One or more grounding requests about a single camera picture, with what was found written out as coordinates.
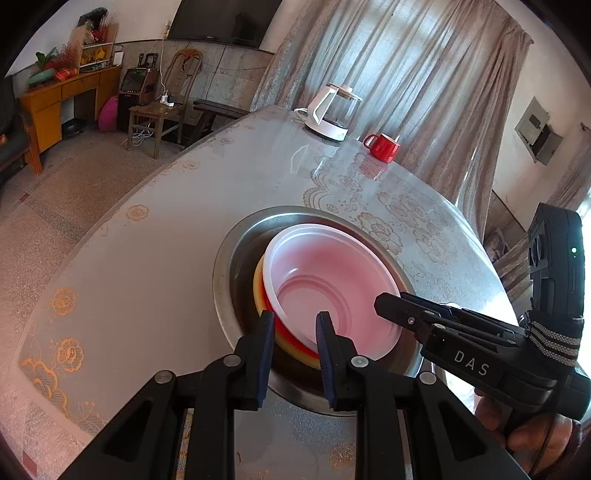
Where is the orange wooden desk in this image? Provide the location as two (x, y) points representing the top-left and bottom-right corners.
(17, 65), (123, 174)

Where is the pink bag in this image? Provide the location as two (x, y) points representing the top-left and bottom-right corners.
(98, 96), (118, 132)

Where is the dark wooden bench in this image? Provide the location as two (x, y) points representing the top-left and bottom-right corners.
(193, 99), (250, 144)

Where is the dark speaker cabinet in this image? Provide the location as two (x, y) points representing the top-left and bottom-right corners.
(117, 67), (155, 132)

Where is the grey wall electrical panel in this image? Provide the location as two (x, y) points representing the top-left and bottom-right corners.
(515, 96), (564, 165)

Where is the green plant in bowl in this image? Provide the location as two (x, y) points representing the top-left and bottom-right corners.
(28, 51), (58, 88)

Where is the wooden chair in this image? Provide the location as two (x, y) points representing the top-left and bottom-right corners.
(127, 48), (203, 160)

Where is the dark armchair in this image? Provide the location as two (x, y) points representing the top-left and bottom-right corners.
(0, 76), (44, 185)

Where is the narrow grey lace curtain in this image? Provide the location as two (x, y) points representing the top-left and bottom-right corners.
(492, 122), (591, 298)

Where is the small white shelf box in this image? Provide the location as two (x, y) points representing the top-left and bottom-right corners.
(79, 25), (116, 70)

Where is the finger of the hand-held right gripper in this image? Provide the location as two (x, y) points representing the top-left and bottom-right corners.
(374, 293), (445, 345)
(399, 292), (528, 346)

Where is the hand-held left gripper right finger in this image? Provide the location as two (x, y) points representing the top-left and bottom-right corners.
(316, 311), (532, 480)

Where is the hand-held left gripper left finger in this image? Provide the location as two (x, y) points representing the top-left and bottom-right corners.
(60, 310), (277, 480)

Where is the wide grey lace curtain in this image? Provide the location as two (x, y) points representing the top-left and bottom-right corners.
(252, 0), (534, 236)

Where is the stainless steel bowl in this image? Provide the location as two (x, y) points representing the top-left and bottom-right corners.
(212, 206), (424, 417)

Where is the white electric glass kettle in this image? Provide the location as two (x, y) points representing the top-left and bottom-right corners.
(294, 83), (363, 142)

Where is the black flat television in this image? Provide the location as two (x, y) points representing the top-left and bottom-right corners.
(167, 0), (282, 51)

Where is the person's right hand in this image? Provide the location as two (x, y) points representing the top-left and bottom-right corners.
(473, 389), (583, 464)

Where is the yellow plastic bowl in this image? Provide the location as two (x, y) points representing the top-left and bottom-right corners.
(253, 256), (324, 370)

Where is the patterned cushion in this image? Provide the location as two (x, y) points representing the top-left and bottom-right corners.
(482, 228), (511, 264)

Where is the red plastic bowl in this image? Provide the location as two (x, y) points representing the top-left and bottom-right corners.
(261, 223), (402, 361)

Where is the red mug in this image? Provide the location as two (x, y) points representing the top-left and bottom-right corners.
(363, 133), (400, 164)

